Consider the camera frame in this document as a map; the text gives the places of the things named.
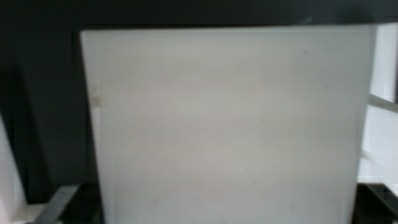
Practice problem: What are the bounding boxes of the white cabinet top block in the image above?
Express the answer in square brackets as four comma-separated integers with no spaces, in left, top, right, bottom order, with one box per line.
[78,24,378,224]

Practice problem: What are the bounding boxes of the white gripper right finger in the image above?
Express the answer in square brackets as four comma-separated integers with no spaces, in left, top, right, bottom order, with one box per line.
[354,183,398,224]

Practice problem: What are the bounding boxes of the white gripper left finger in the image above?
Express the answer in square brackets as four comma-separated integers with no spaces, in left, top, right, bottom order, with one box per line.
[34,184,101,224]

